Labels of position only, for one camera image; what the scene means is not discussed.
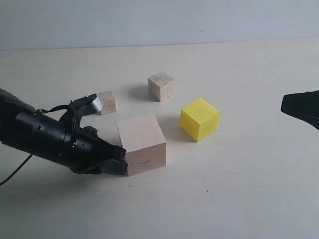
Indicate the small wooden cube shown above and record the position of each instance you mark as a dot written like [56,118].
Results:
[108,101]

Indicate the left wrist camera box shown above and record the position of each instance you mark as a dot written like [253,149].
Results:
[87,105]

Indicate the yellow painted wooden cube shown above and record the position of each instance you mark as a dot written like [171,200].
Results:
[199,119]

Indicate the medium plain wooden cube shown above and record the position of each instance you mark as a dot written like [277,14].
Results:
[161,86]

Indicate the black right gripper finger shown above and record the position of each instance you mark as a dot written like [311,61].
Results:
[302,106]

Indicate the large light wooden cube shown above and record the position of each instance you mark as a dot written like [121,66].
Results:
[144,142]

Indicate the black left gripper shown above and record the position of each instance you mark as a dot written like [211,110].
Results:
[61,141]

